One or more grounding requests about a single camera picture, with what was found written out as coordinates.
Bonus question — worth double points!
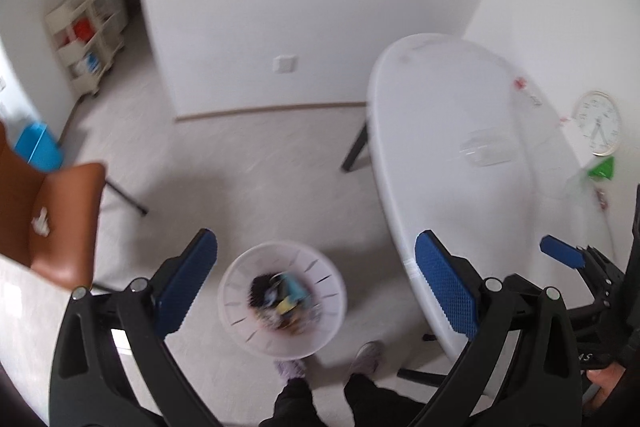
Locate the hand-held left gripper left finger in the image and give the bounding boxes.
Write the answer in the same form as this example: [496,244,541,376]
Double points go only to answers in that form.
[47,228,221,427]

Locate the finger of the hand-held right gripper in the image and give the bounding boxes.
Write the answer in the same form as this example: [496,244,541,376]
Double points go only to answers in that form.
[539,234,628,303]

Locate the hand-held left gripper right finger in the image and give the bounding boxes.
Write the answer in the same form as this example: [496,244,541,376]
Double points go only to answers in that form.
[410,229,583,427]

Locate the white slotted trash bin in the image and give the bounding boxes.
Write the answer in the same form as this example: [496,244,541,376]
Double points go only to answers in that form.
[217,242,347,358]

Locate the black ridged plastic tray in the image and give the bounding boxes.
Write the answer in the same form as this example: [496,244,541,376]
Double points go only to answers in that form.
[248,274,286,313]

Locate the blue face mask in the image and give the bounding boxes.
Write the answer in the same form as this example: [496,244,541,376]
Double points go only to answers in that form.
[279,274,311,303]

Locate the person's right hand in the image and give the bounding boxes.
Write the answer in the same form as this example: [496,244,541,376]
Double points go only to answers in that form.
[582,364,632,413]

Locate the green triangle sticker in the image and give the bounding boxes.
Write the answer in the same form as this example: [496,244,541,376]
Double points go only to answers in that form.
[587,157,616,180]

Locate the black table leg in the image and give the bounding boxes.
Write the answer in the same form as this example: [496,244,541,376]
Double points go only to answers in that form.
[397,332,447,389]
[341,119,371,172]

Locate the clear plastic container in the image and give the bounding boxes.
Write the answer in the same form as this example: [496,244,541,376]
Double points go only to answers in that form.
[460,132,516,168]

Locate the brown chair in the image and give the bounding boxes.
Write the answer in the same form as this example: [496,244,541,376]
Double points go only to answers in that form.
[0,122,149,293]

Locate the white crumpled paper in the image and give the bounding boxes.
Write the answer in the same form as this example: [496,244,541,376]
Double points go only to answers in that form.
[31,207,51,236]

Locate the person's black pants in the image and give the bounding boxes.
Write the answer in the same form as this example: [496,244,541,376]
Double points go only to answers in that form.
[259,372,426,427]

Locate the blue plastic bin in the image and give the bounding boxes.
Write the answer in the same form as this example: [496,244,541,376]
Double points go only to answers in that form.
[14,122,63,172]

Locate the cream shelf cart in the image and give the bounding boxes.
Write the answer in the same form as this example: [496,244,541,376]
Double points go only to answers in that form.
[45,0,126,98]

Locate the round white wall clock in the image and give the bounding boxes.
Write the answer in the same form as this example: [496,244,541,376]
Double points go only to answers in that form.
[572,91,622,156]

